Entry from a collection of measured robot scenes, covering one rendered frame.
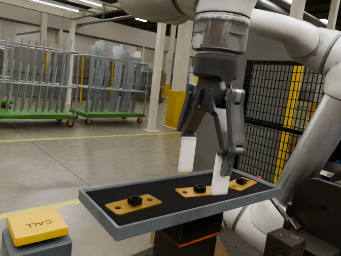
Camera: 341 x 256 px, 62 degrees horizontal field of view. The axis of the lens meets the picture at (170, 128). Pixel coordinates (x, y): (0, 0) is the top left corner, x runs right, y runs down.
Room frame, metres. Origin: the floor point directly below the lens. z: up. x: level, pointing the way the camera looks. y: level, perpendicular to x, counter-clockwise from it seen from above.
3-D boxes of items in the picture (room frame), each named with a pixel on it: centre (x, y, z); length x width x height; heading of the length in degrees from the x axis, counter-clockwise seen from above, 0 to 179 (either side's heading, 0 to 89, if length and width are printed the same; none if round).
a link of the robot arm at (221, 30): (0.49, -0.06, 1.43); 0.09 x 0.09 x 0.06
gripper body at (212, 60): (0.49, -0.06, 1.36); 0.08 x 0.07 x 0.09; 27
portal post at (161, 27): (7.48, 0.50, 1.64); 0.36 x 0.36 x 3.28; 43
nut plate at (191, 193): (0.49, -0.06, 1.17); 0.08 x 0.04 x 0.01; 117
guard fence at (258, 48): (3.14, -0.70, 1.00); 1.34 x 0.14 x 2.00; 43
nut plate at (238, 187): (0.56, -0.16, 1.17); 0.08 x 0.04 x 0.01; 141
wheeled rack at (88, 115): (8.17, 1.82, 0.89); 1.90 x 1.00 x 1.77; 135
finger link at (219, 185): (0.44, -0.09, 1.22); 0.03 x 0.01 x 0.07; 117
